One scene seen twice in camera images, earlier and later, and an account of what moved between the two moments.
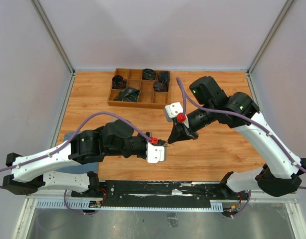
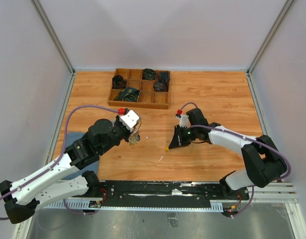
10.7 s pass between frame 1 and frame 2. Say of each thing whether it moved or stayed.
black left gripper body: moved
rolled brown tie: stayed
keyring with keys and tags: moved
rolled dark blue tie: stayed
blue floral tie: stayed
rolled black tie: stayed
